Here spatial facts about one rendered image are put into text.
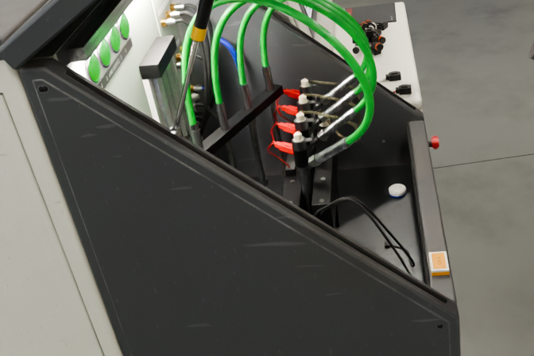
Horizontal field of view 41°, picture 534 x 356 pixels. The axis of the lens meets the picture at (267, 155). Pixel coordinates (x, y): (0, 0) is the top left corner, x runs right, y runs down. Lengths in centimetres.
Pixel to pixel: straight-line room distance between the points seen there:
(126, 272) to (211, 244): 16
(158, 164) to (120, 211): 11
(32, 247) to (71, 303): 13
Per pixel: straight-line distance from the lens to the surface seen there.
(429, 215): 142
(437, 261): 129
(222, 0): 124
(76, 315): 129
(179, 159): 104
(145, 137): 104
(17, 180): 115
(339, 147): 126
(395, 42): 209
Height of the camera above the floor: 179
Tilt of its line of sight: 30 degrees down
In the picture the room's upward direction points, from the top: 11 degrees counter-clockwise
